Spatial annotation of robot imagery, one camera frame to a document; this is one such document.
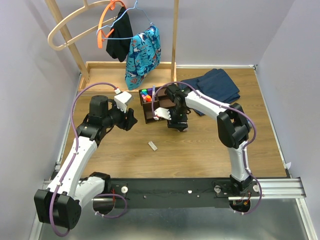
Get aluminium frame rail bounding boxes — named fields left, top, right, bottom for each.
left=34, top=172, right=317, bottom=240

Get blue patterned shorts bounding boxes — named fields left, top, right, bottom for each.
left=125, top=25, right=162, bottom=91

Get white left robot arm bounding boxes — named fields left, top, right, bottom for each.
left=34, top=91, right=138, bottom=230

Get orange plastic hanger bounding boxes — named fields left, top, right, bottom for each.
left=96, top=0, right=125, bottom=49

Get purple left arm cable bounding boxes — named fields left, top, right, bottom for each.
left=48, top=81, right=129, bottom=237

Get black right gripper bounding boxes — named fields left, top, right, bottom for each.
left=164, top=105, right=188, bottom=132

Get folded blue jeans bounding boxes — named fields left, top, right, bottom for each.
left=181, top=69, right=240, bottom=104

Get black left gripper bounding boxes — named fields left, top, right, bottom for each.
left=102, top=100, right=138, bottom=131

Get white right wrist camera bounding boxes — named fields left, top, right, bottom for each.
left=153, top=107, right=172, bottom=121

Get dark wooden desk organizer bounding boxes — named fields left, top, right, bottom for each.
left=138, top=86, right=176, bottom=125

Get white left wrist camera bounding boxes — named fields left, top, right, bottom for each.
left=113, top=87, right=133, bottom=113

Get black hanging garment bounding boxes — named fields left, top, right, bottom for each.
left=106, top=12, right=133, bottom=62

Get blue wire hanger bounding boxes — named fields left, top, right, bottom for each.
left=96, top=0, right=153, bottom=42

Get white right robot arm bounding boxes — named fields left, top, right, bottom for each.
left=163, top=83, right=256, bottom=196

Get wooden hanger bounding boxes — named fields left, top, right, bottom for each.
left=45, top=0, right=116, bottom=51

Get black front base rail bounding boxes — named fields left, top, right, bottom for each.
left=93, top=177, right=260, bottom=212

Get black highlighter orange cap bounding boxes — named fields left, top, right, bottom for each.
left=145, top=95, right=152, bottom=102

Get white eraser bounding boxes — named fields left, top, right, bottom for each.
left=148, top=141, right=158, bottom=151

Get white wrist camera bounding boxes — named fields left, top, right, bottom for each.
left=113, top=87, right=133, bottom=113
left=153, top=107, right=172, bottom=121

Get wooden clothes rack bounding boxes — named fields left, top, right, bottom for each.
left=44, top=0, right=180, bottom=94

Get white marker lavender cap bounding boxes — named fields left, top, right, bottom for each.
left=152, top=85, right=156, bottom=98

